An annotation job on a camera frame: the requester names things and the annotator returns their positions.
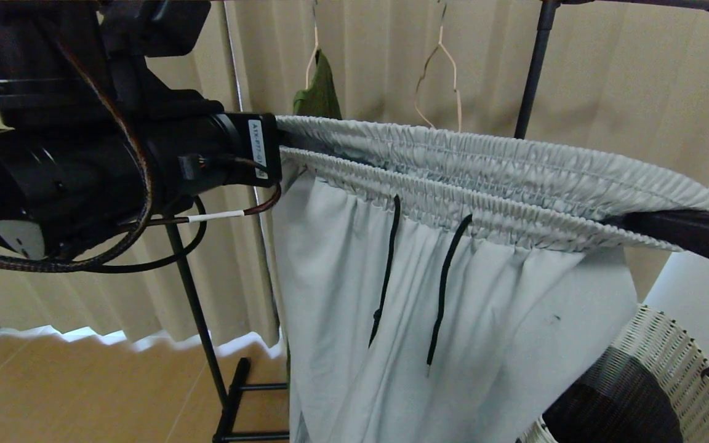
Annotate pale grey shorts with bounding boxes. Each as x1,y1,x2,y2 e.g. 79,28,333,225
270,114,709,443

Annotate pink clothes hanger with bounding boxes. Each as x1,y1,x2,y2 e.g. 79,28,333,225
304,0,326,92
414,0,463,134

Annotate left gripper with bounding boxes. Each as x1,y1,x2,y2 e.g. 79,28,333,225
0,113,282,259

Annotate black cable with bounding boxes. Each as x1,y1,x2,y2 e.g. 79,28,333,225
81,196,209,275

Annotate green long-sleeved shirt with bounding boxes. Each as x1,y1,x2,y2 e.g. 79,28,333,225
293,49,343,121

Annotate beige curtain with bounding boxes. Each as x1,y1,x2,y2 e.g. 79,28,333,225
0,0,709,361

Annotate black clothes rack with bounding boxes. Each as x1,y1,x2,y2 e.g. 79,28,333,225
164,0,709,443

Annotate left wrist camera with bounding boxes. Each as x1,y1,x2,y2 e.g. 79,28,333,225
99,0,226,121

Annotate white laundry basket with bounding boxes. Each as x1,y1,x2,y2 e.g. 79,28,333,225
516,305,709,443

